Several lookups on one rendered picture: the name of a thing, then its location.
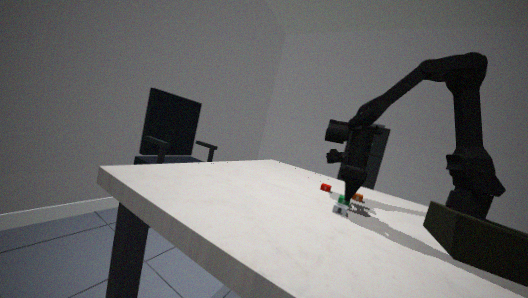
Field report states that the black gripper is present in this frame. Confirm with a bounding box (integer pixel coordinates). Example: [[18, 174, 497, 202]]
[[340, 145, 370, 202]]

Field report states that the orange block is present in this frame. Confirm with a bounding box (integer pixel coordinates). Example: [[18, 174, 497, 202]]
[[352, 193, 363, 202]]

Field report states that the red block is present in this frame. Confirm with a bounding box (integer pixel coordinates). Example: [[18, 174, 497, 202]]
[[321, 183, 332, 192]]

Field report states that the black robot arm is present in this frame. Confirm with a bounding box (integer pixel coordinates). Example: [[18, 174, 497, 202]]
[[325, 52, 506, 222]]

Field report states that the green block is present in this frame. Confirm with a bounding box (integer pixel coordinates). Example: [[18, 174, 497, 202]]
[[337, 195, 350, 206]]

